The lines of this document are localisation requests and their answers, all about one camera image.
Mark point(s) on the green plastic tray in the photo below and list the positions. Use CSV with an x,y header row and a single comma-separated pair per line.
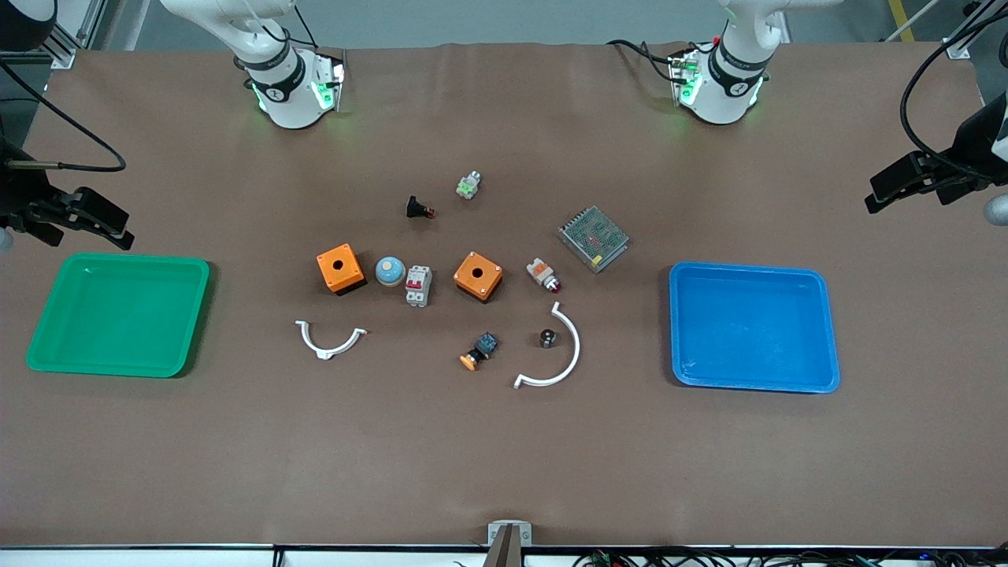
x,y
118,323

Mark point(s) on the small black capacitor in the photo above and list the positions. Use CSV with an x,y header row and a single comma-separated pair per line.
x,y
549,339

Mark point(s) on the orange button box black base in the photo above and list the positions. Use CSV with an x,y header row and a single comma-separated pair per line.
x,y
352,269

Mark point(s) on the blue plastic tray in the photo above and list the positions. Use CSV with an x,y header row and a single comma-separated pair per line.
x,y
756,331

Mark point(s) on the orange push button switch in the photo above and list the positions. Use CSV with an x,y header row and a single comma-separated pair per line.
x,y
471,361

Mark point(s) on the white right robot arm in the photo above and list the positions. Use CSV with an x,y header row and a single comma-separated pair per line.
x,y
295,94

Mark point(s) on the metal mesh power supply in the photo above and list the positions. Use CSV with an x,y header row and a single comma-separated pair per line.
x,y
594,238

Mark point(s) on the small white curved clamp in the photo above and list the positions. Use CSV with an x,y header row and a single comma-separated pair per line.
x,y
324,351

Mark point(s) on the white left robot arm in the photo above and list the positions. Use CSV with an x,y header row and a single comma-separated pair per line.
x,y
720,94

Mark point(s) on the aluminium frame profile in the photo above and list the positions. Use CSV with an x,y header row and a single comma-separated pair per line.
x,y
67,43
965,39

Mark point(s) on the green white button switch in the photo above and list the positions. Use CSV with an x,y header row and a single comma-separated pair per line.
x,y
468,187

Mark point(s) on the blue dome button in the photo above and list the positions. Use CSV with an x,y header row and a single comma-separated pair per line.
x,y
390,272

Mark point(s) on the grey metal mount bracket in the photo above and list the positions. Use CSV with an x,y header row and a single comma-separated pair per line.
x,y
496,529

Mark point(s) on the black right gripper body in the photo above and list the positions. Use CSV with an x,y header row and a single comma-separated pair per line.
x,y
17,194

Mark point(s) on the large white curved clamp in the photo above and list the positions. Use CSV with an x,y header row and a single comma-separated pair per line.
x,y
574,350

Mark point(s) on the brown camera mount post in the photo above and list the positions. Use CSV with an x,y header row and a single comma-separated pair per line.
x,y
504,551

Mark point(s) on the white circuit breaker red switch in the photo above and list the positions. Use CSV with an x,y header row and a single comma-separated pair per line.
x,y
418,287

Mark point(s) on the black indicator lamp red tip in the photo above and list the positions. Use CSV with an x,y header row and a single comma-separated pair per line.
x,y
413,207

